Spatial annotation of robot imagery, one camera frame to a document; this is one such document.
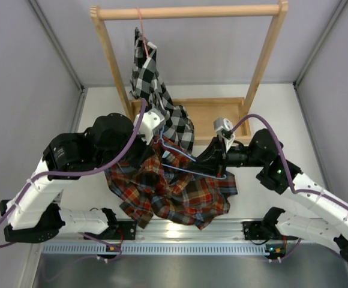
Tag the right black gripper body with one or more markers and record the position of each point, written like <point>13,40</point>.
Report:
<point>221,158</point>

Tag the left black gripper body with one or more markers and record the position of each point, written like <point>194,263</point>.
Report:
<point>136,152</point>

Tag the red brown plaid shirt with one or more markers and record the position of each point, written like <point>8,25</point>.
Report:
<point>161,187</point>

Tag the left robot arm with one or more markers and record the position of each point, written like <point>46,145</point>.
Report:
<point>33,215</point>

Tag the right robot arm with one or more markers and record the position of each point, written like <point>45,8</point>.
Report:
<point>329,228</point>

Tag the black white checkered shirt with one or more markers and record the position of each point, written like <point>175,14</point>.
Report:
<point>146,83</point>

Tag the wooden clothes rack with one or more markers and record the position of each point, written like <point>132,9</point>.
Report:
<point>203,102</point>

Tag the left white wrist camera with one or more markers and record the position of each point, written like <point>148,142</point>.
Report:
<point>152,121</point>

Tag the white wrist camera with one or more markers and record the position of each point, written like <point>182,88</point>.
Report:
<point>152,121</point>
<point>223,127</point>

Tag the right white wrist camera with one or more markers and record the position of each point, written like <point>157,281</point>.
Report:
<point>223,127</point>

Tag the aluminium mounting rail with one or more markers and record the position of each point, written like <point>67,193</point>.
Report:
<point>220,230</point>

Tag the left aluminium frame post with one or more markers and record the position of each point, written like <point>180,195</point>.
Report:
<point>60,51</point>

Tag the aluminium frame post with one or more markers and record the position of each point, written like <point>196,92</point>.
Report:
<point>60,51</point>
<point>320,42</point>

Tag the slotted grey cable duct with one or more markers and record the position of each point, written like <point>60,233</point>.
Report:
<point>194,249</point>

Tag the right aluminium frame post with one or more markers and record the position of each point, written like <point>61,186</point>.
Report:
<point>320,42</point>

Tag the pink wire hanger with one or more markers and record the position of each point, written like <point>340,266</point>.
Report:
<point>142,31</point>

